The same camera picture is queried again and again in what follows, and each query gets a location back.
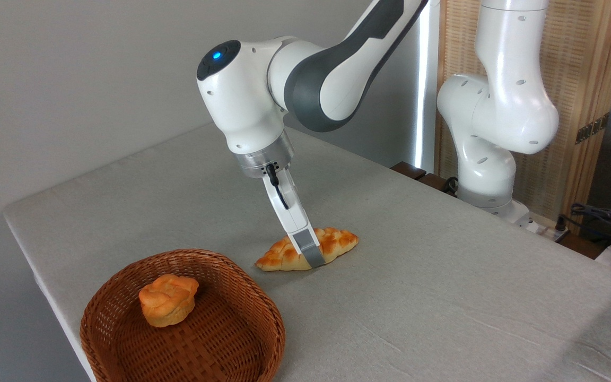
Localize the brown wicker basket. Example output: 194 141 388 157
80 249 286 382

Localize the metal screen hinge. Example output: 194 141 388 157
575 112 611 145

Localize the grey tablecloth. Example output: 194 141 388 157
2 123 611 382

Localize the wooden folding screen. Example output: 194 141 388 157
435 0 611 230

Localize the long braided bread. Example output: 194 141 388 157
255 228 360 273

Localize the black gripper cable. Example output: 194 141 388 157
265 163 291 211

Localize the white power strip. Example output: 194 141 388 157
527 220 571 240

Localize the round bread bun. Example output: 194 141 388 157
138 274 200 328

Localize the black cable bundle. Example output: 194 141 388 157
557 203 611 251

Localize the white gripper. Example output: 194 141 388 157
261 168 325 269

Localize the dark brown wooden block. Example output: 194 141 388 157
390 161 427 181

